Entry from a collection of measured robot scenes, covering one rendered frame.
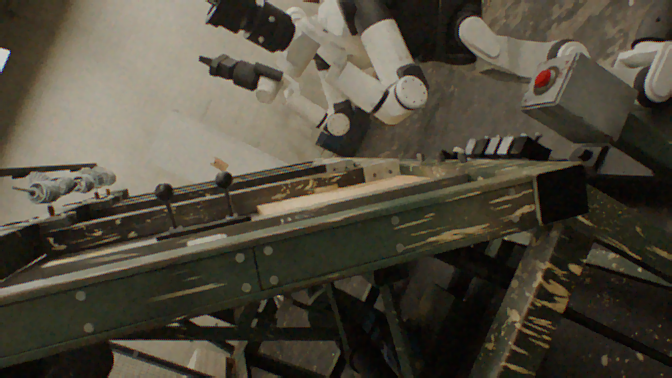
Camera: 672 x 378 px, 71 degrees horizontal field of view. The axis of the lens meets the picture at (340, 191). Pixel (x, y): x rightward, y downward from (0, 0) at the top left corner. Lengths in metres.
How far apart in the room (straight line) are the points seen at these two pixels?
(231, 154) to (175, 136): 0.59
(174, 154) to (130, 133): 1.57
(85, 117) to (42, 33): 1.07
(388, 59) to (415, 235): 0.44
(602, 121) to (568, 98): 0.09
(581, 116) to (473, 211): 0.30
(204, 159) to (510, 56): 4.00
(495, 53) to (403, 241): 0.80
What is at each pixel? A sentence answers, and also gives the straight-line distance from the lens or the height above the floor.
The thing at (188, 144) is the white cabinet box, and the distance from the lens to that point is 5.12.
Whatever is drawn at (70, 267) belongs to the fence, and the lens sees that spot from 1.09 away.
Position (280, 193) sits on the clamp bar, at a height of 1.23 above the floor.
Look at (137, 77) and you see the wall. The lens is 6.61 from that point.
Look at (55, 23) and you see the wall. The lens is 6.90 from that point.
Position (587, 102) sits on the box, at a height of 0.86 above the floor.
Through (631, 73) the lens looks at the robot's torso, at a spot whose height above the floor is 0.37.
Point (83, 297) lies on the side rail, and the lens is 0.84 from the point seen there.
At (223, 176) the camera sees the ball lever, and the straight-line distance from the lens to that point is 0.99.
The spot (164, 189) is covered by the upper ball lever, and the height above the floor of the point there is 1.52.
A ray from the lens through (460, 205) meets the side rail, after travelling 0.91.
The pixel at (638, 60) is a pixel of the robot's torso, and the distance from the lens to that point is 2.01.
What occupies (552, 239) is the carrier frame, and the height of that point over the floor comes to 0.79.
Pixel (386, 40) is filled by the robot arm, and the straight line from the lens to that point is 1.14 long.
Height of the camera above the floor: 1.46
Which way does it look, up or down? 15 degrees down
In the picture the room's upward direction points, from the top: 64 degrees counter-clockwise
